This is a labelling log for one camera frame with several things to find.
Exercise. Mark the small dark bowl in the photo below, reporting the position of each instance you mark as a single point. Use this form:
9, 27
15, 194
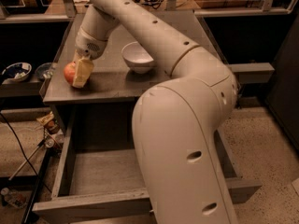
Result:
44, 71

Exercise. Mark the plastic bottle on floor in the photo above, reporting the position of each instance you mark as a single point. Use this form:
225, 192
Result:
13, 197

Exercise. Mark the open grey top drawer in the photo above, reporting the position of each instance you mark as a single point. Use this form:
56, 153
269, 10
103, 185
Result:
99, 177

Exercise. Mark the grey wooden cabinet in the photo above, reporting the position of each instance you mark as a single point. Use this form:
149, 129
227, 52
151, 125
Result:
112, 81

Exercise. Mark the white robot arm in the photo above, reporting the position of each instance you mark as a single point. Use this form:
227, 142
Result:
173, 122

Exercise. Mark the white bowl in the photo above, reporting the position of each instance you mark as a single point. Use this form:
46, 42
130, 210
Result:
137, 58

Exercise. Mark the snack bag on floor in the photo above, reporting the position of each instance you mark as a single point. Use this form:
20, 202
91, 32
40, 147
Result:
49, 123

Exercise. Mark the red apple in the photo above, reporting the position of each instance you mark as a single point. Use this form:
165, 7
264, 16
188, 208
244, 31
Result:
69, 72

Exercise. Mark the blue patterned bowl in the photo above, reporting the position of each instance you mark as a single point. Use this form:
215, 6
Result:
17, 72

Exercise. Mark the grey side shelf right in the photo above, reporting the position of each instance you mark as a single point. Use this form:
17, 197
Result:
252, 73

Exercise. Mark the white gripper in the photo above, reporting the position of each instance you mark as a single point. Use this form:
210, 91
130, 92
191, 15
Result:
88, 47

